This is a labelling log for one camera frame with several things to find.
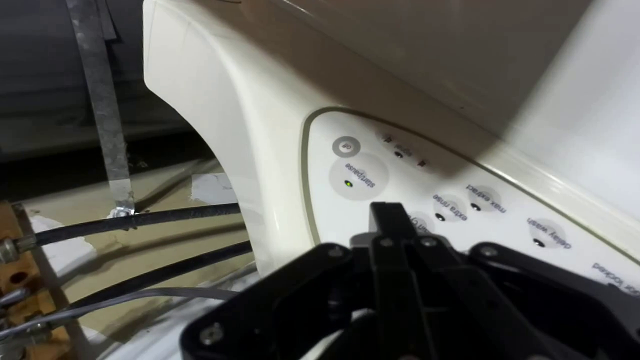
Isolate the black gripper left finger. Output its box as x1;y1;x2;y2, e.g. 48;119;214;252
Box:
179;200;441;360

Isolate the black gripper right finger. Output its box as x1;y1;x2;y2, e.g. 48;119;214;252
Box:
386;200;640;360

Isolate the oval washer control panel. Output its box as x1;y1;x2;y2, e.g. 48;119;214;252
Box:
300;107;640;296

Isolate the grey round power button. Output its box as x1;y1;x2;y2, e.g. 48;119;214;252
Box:
331;134;364;160

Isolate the white front-load washer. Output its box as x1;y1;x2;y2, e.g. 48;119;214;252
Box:
141;0;640;316

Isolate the white paper sheet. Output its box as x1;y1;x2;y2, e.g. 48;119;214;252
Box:
190;170;241;207

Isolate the wooden block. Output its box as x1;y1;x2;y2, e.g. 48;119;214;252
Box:
0;198;75;360

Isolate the grey cable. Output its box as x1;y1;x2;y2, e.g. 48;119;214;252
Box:
0;286;241;337

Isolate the grey metal post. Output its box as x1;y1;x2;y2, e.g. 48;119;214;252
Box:
62;0;141;221

